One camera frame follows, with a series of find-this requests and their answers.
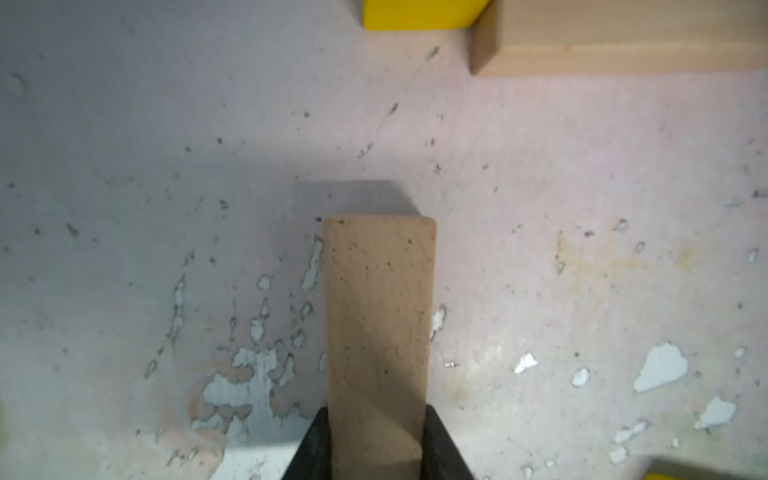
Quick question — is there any yellow block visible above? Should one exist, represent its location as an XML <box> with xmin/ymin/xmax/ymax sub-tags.
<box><xmin>362</xmin><ymin>0</ymin><xmax>489</xmax><ymax>31</ymax></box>
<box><xmin>643</xmin><ymin>472</ymin><xmax>681</xmax><ymax>480</ymax></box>

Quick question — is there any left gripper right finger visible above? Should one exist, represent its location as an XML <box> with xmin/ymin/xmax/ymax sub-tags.
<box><xmin>420</xmin><ymin>405</ymin><xmax>474</xmax><ymax>480</ymax></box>

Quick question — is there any tan wooden block diagonal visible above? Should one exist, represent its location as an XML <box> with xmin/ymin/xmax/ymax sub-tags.
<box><xmin>470</xmin><ymin>1</ymin><xmax>767</xmax><ymax>77</ymax></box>

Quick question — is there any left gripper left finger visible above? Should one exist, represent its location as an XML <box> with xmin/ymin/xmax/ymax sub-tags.
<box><xmin>282</xmin><ymin>407</ymin><xmax>332</xmax><ymax>480</ymax></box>

